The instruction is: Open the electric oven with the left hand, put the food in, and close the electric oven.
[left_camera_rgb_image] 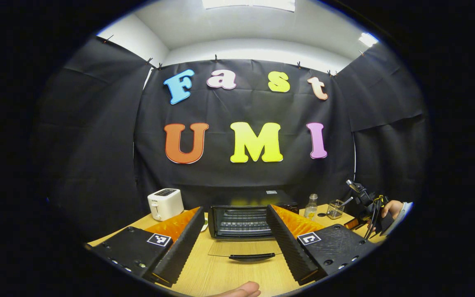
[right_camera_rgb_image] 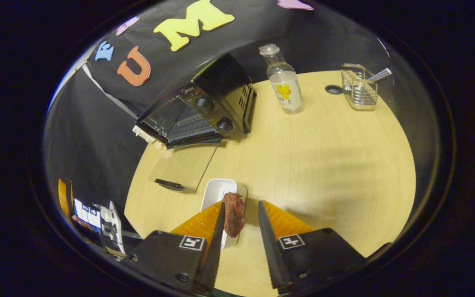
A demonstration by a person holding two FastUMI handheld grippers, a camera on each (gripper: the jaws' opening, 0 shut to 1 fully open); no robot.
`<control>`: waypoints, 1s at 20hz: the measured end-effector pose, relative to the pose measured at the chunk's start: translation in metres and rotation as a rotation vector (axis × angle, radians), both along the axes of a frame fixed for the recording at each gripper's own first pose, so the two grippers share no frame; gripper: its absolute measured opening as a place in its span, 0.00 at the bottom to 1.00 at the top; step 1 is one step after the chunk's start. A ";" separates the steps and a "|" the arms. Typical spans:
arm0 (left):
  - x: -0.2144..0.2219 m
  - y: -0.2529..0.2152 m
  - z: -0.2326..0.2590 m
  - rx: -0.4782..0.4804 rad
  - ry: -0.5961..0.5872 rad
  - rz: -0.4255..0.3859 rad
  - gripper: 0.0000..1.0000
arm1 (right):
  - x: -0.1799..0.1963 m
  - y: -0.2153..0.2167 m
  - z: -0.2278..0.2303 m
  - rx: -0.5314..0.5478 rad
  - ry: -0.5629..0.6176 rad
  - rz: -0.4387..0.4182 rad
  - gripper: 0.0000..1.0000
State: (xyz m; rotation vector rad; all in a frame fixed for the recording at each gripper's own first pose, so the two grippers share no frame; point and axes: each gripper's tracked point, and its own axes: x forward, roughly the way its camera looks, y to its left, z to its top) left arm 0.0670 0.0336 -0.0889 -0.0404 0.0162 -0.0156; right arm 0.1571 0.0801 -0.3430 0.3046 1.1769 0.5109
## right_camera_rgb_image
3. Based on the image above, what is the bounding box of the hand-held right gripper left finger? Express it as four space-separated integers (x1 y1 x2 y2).
124 202 226 294

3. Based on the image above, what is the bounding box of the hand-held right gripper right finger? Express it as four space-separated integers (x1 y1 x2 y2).
257 200 366 294

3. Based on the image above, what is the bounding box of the red raw steak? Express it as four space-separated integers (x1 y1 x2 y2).
222 192 247 238

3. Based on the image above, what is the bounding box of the black electric oven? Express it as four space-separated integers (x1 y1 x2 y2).
132 53 258 193

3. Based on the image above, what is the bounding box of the white rectangular plate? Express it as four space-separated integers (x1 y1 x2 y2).
200 178 248 250

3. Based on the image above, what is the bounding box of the clear glass bottle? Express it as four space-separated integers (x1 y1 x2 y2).
259 44 305 115

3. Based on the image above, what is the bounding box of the silver metal utensil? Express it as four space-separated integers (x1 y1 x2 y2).
367 68 393 82

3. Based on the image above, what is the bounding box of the metal wire holder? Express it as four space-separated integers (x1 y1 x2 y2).
341 63 379 111

